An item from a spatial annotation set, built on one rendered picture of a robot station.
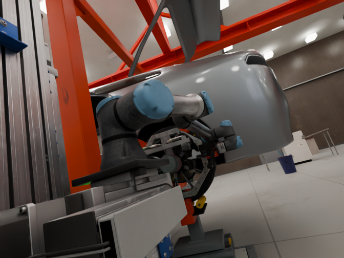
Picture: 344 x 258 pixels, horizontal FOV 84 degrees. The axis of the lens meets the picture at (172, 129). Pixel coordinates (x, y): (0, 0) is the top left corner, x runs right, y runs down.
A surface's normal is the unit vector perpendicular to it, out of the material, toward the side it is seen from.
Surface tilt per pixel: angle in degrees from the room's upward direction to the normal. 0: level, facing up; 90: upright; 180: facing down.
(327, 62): 90
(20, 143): 90
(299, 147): 90
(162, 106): 92
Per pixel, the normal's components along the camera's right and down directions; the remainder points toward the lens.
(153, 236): 0.90, -0.32
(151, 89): 0.72, -0.33
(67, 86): -0.25, -0.17
